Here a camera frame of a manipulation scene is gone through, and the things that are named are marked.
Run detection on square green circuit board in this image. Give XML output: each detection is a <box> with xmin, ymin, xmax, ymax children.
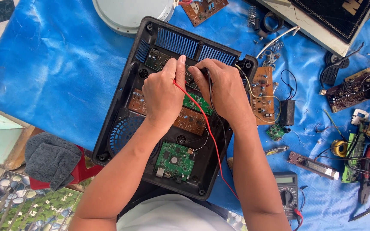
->
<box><xmin>154</xmin><ymin>141</ymin><xmax>195</xmax><ymax>183</ymax></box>

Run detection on round white metal plate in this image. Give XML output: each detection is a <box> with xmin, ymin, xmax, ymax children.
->
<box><xmin>92</xmin><ymin>0</ymin><xmax>180</xmax><ymax>35</ymax></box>

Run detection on tiny green circuit board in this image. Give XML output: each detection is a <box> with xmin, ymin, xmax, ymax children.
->
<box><xmin>266</xmin><ymin>124</ymin><xmax>291</xmax><ymax>142</ymax></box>

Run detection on brown display circuit board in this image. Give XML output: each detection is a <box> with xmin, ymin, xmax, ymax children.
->
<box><xmin>287</xmin><ymin>151</ymin><xmax>340</xmax><ymax>181</ymax></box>

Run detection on dark green circuit board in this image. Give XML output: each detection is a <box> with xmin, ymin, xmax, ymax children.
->
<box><xmin>144</xmin><ymin>48</ymin><xmax>205</xmax><ymax>92</ymax></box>

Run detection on red handled pliers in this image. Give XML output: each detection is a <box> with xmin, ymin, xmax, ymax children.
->
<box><xmin>357</xmin><ymin>145</ymin><xmax>370</xmax><ymax>205</ymax></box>

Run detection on long brown circuit board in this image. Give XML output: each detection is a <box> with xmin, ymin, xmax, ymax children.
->
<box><xmin>128</xmin><ymin>88</ymin><xmax>209</xmax><ymax>136</ymax></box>

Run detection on person's left hand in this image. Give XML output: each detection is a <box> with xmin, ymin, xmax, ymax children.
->
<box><xmin>142</xmin><ymin>55</ymin><xmax>187</xmax><ymax>129</ymax></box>

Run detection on blue plastic tarp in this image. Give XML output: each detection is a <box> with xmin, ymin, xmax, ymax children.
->
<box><xmin>0</xmin><ymin>0</ymin><xmax>370</xmax><ymax>231</ymax></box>

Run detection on black plastic ring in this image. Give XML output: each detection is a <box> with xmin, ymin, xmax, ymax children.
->
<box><xmin>258</xmin><ymin>11</ymin><xmax>285</xmax><ymax>38</ymax></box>

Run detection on silver utility knife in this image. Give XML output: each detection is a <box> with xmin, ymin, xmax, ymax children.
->
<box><xmin>264</xmin><ymin>145</ymin><xmax>290</xmax><ymax>157</ymax></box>

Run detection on person's right hand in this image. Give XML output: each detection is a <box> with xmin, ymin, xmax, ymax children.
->
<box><xmin>188</xmin><ymin>59</ymin><xmax>254</xmax><ymax>125</ymax></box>

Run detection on metal bracket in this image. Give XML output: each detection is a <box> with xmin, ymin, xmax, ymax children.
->
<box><xmin>262</xmin><ymin>51</ymin><xmax>281</xmax><ymax>70</ymax></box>

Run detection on white cable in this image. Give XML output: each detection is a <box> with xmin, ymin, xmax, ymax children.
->
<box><xmin>256</xmin><ymin>26</ymin><xmax>301</xmax><ymax>59</ymax></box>

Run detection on yellow toroid coil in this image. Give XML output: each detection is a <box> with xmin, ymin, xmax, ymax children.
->
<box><xmin>331</xmin><ymin>139</ymin><xmax>349</xmax><ymax>158</ymax></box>

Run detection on black plastic appliance housing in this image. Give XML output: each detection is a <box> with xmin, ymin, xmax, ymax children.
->
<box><xmin>91</xmin><ymin>16</ymin><xmax>259</xmax><ymax>201</ymax></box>

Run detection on induction cooker with black top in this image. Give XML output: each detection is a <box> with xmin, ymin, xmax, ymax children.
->
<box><xmin>255</xmin><ymin>0</ymin><xmax>370</xmax><ymax>58</ymax></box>

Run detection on pale yellow wire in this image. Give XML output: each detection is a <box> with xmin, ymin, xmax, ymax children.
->
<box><xmin>234</xmin><ymin>64</ymin><xmax>282</xmax><ymax>124</ymax></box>

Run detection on small green strip circuit board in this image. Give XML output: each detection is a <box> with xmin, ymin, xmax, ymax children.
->
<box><xmin>182</xmin><ymin>92</ymin><xmax>214</xmax><ymax>116</ymax></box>

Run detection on black transformer block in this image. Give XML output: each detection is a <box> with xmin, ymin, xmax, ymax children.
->
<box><xmin>279</xmin><ymin>99</ymin><xmax>296</xmax><ymax>126</ymax></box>

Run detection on person's white shirt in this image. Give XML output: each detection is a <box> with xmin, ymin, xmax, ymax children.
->
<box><xmin>116</xmin><ymin>193</ymin><xmax>237</xmax><ymax>231</ymax></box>

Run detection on narrow green circuit board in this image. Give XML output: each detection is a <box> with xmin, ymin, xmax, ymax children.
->
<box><xmin>341</xmin><ymin>133</ymin><xmax>366</xmax><ymax>184</ymax></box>

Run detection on dark brown circuit board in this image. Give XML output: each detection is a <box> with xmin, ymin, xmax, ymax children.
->
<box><xmin>325</xmin><ymin>68</ymin><xmax>370</xmax><ymax>113</ymax></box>

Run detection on black plastic fan part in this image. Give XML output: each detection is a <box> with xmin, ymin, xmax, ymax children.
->
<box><xmin>321</xmin><ymin>51</ymin><xmax>350</xmax><ymax>86</ymax></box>

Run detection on red multimeter probe lead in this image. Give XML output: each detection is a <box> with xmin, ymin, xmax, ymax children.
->
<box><xmin>173</xmin><ymin>80</ymin><xmax>304</xmax><ymax>231</ymax></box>

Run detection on white plastic clip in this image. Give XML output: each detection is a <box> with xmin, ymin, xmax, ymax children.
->
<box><xmin>351</xmin><ymin>109</ymin><xmax>369</xmax><ymax>126</ymax></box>

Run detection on grey cloth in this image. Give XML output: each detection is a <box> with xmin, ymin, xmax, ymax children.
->
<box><xmin>24</xmin><ymin>132</ymin><xmax>83</xmax><ymax>192</ymax></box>

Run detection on brown circuit board red wires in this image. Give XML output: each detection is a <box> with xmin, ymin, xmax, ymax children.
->
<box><xmin>179</xmin><ymin>0</ymin><xmax>229</xmax><ymax>27</ymax></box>

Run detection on black digital multimeter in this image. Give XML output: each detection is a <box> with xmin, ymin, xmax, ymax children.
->
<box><xmin>273</xmin><ymin>171</ymin><xmax>300</xmax><ymax>221</ymax></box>

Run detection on large metal coil spring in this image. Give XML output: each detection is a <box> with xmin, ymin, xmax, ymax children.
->
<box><xmin>247</xmin><ymin>5</ymin><xmax>257</xmax><ymax>28</ymax></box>

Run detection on tall brown circuit board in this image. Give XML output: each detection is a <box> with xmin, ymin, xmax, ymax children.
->
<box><xmin>250</xmin><ymin>66</ymin><xmax>276</xmax><ymax>126</ymax></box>

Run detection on red plastic stool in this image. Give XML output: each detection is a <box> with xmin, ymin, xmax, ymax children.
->
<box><xmin>29</xmin><ymin>144</ymin><xmax>104</xmax><ymax>191</ymax></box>

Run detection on thin black wire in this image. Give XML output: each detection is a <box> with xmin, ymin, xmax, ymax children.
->
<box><xmin>280</xmin><ymin>69</ymin><xmax>298</xmax><ymax>101</ymax></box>

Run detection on black multimeter probe lead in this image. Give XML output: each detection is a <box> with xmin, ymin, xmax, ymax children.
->
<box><xmin>201</xmin><ymin>67</ymin><xmax>234</xmax><ymax>175</ymax></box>

